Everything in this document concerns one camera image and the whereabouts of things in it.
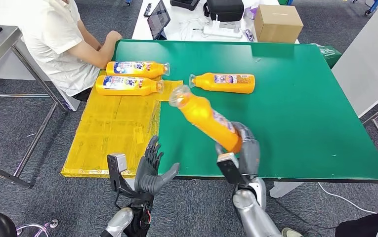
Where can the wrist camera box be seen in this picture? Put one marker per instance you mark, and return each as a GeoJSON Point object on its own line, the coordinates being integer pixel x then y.
{"type": "Point", "coordinates": [120, 170]}
{"type": "Point", "coordinates": [231, 170]}

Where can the black tray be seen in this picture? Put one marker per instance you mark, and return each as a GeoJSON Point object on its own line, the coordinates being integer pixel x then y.
{"type": "Point", "coordinates": [185, 4]}

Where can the black remote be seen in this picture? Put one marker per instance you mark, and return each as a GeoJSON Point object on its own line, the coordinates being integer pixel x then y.
{"type": "Point", "coordinates": [148, 9]}

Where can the small dark packet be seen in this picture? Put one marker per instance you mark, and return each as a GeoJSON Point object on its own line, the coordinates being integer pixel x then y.
{"type": "Point", "coordinates": [249, 34]}

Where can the black tablet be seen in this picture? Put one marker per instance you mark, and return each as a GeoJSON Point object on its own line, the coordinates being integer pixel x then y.
{"type": "Point", "coordinates": [159, 18]}

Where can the orange detergent bottle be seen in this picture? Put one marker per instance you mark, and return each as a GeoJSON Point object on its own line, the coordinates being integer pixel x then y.
{"type": "Point", "coordinates": [223, 87]}
{"type": "Point", "coordinates": [151, 86]}
{"type": "Point", "coordinates": [157, 68]}
{"type": "Point", "coordinates": [201, 114]}

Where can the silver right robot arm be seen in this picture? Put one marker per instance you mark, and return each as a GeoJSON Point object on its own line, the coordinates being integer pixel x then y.
{"type": "Point", "coordinates": [251, 209]}

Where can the standing person's shoe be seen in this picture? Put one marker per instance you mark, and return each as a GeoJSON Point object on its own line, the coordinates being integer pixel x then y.
{"type": "Point", "coordinates": [288, 233]}

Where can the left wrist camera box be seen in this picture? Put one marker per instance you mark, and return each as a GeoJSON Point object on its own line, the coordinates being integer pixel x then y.
{"type": "Point", "coordinates": [120, 170]}

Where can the pale purple plastic bag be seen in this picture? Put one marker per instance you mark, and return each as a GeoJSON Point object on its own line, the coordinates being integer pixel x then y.
{"type": "Point", "coordinates": [251, 13]}

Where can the yellow taped sheet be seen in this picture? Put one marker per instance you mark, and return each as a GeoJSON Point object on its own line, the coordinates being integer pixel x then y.
{"type": "Point", "coordinates": [110, 130]}

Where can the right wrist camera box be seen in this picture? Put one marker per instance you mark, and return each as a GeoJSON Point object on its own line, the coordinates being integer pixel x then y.
{"type": "Point", "coordinates": [231, 170]}

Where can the blue metal frame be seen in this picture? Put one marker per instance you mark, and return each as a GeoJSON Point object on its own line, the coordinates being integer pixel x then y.
{"type": "Point", "coordinates": [372, 6]}

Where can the black carry case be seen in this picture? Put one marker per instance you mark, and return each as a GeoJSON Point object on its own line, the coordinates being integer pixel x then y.
{"type": "Point", "coordinates": [224, 9]}

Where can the white table leg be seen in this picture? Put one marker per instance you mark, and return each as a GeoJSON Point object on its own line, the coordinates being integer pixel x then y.
{"type": "Point", "coordinates": [282, 189]}

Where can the white power strip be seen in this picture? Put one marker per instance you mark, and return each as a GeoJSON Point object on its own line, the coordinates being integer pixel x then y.
{"type": "Point", "coordinates": [221, 31]}

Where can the seated person's right forearm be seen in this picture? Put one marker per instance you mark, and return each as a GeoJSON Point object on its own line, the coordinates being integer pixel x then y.
{"type": "Point", "coordinates": [105, 55]}

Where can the green table mat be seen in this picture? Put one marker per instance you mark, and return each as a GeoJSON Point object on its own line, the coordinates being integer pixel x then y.
{"type": "Point", "coordinates": [306, 114]}

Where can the white board table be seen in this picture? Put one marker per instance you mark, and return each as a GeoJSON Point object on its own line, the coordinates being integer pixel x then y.
{"type": "Point", "coordinates": [367, 59]}

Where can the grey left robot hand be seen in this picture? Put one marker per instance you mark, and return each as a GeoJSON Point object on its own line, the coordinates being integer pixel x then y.
{"type": "Point", "coordinates": [147, 178]}

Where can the standing person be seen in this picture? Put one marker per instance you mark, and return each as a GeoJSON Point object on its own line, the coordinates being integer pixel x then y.
{"type": "Point", "coordinates": [359, 227]}

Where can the brown cardboard box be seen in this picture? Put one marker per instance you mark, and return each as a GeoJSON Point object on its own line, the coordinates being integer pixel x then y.
{"type": "Point", "coordinates": [277, 26]}

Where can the chrome curved bar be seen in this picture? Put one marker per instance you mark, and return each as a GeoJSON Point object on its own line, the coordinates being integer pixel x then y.
{"type": "Point", "coordinates": [54, 223]}

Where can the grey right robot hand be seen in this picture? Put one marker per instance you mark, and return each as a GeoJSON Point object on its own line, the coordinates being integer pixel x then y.
{"type": "Point", "coordinates": [250, 158]}

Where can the seated person's right hand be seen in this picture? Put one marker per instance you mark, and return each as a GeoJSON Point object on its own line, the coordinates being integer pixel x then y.
{"type": "Point", "coordinates": [113, 36]}

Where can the seated person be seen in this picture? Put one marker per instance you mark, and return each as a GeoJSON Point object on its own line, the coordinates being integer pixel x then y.
{"type": "Point", "coordinates": [51, 42]}

